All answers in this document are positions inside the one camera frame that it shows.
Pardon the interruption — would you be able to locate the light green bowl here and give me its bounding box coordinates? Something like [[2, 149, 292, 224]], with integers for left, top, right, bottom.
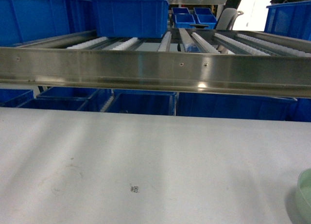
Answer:
[[295, 168, 311, 224]]

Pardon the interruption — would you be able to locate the blue bin below shelf centre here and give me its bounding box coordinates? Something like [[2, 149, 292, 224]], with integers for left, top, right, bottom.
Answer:
[[105, 89, 176, 116]]

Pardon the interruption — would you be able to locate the blue bin below shelf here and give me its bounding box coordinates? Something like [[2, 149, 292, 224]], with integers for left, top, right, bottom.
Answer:
[[105, 89, 176, 116], [176, 92, 297, 121], [18, 87, 112, 112]]

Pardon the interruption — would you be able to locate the blue bin below shelf right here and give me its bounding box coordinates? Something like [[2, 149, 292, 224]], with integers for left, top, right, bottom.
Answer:
[[176, 92, 297, 121]]

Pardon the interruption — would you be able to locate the blue bin below shelf left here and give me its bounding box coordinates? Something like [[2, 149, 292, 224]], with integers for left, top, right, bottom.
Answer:
[[18, 87, 112, 112]]

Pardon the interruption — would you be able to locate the white roller track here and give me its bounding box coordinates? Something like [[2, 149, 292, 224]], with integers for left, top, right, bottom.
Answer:
[[157, 32, 172, 52]]

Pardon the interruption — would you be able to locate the small QR code sticker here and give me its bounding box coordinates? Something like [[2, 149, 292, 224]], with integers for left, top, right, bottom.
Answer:
[[131, 186, 139, 193]]

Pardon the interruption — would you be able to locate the small blue bin background left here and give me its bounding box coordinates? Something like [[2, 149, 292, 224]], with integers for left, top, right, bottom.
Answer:
[[174, 14, 195, 29]]

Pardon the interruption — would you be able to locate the small blue bin background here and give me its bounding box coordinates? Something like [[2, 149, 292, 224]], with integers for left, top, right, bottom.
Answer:
[[194, 14, 217, 29], [174, 14, 195, 29]]

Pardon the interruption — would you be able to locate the large blue bin on rollers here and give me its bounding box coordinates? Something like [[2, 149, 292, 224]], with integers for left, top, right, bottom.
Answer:
[[91, 0, 169, 38]]

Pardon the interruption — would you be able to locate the small blue bin background right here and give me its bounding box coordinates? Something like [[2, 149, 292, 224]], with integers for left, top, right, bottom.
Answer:
[[194, 14, 217, 29]]

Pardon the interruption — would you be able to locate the grey office chair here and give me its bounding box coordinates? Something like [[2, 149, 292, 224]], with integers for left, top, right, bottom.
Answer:
[[214, 8, 244, 30]]

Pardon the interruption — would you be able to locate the large blue bin upper left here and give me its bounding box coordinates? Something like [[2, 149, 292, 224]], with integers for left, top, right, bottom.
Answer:
[[0, 0, 96, 46]]

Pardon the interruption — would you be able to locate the blue bin upper right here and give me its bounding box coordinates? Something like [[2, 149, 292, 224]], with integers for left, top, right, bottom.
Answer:
[[264, 1, 311, 41]]

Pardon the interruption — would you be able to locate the stainless steel shelf front rail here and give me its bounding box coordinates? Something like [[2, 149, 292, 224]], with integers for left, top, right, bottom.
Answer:
[[0, 47, 311, 98]]

